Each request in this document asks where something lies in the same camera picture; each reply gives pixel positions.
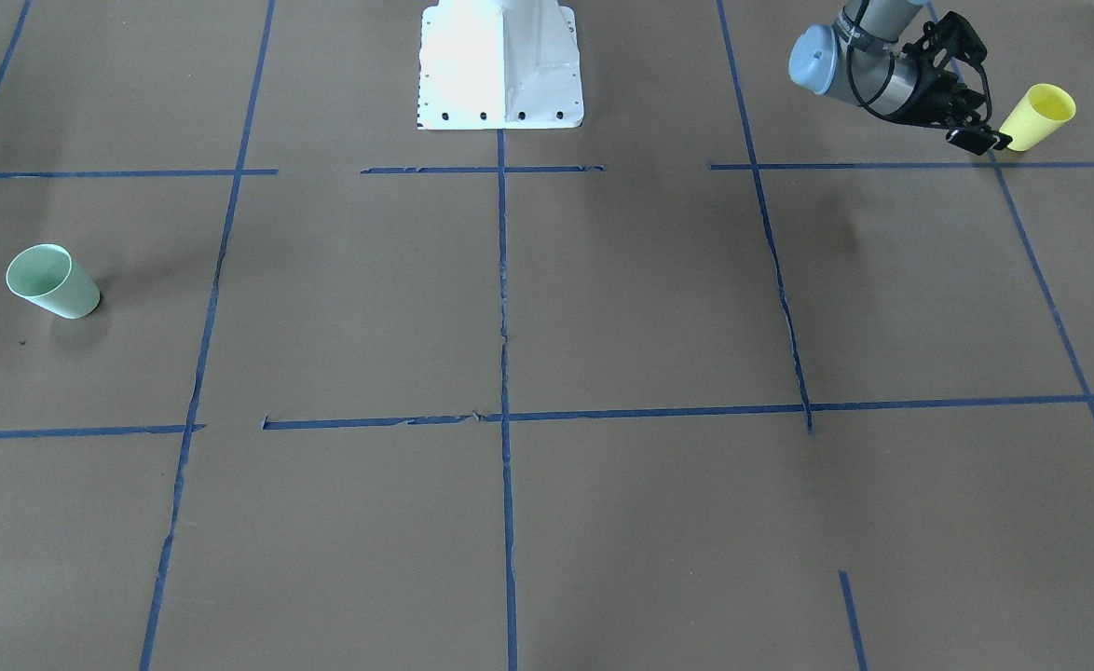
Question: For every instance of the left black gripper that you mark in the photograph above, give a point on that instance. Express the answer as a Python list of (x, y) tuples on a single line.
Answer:
[(932, 97)]

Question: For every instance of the green paper cup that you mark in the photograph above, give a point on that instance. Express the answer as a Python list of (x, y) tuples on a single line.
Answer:
[(49, 277)]

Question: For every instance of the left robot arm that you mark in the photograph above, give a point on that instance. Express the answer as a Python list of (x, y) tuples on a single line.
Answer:
[(859, 59)]

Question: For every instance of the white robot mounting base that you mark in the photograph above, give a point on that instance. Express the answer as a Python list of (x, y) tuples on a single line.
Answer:
[(499, 65)]

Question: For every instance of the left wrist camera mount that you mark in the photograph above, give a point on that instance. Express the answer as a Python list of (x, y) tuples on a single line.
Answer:
[(953, 36)]

